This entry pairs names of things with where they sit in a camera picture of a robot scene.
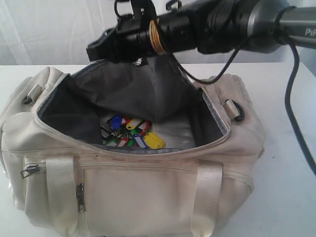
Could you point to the cream duffel bag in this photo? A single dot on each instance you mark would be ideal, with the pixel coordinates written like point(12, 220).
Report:
point(64, 178)

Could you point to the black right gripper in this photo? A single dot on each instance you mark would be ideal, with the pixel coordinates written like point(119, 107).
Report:
point(130, 39)

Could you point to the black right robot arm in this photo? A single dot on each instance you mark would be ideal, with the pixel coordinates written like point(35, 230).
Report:
point(209, 26)

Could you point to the white backdrop curtain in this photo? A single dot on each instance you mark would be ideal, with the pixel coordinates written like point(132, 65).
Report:
point(57, 32)

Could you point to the colourful key tag bunch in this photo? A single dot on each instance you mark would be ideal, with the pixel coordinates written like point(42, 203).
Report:
point(123, 131)

